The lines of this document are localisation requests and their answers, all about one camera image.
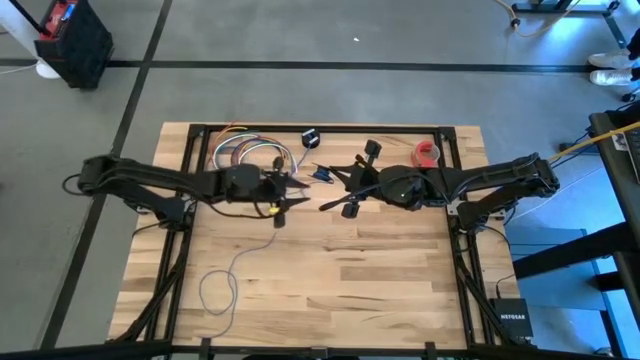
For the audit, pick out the person's leg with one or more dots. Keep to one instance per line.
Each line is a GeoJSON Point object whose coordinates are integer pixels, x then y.
{"type": "Point", "coordinates": [635, 55]}

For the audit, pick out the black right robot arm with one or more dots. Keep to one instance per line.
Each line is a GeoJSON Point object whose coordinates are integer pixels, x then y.
{"type": "Point", "coordinates": [475, 180]}

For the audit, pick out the small white sticker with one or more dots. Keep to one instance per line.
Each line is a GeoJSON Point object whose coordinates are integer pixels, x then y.
{"type": "Point", "coordinates": [620, 142]}

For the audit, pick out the dark laptop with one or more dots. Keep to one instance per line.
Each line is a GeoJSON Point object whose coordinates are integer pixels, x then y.
{"type": "Point", "coordinates": [634, 155]}

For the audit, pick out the black rig crossbeam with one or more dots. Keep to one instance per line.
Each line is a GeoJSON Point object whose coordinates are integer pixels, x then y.
{"type": "Point", "coordinates": [75, 352]}

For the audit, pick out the black spool white labels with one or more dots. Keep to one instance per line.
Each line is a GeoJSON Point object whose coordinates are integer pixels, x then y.
{"type": "Point", "coordinates": [306, 137]}

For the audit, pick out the red plastic spool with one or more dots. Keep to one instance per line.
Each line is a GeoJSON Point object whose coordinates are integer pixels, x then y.
{"type": "Point", "coordinates": [425, 152]}

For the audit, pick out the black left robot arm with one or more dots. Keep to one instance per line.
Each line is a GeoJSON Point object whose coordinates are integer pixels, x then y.
{"type": "Point", "coordinates": [150, 175]}

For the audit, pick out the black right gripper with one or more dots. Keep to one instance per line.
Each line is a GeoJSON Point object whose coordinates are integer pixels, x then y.
{"type": "Point", "coordinates": [372, 180]}

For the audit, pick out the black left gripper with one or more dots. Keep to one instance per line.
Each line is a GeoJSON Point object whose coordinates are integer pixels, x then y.
{"type": "Point", "coordinates": [272, 192]}

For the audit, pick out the black aluminium table frame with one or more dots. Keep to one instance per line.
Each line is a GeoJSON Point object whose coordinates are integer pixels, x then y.
{"type": "Point", "coordinates": [350, 129]}

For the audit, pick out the black Netgear switch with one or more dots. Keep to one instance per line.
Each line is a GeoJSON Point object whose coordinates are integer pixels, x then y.
{"type": "Point", "coordinates": [512, 317]}

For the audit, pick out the black desk leg stand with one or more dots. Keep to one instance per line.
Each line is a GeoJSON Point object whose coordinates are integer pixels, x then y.
{"type": "Point", "coordinates": [550, 7]}

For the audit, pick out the black case red top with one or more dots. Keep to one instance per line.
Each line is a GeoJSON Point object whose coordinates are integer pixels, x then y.
{"type": "Point", "coordinates": [80, 50]}

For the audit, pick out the white stand post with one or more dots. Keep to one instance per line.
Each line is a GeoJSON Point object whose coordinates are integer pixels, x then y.
{"type": "Point", "coordinates": [47, 70]}

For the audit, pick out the black desk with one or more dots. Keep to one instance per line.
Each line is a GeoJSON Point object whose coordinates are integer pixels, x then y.
{"type": "Point", "coordinates": [620, 210]}

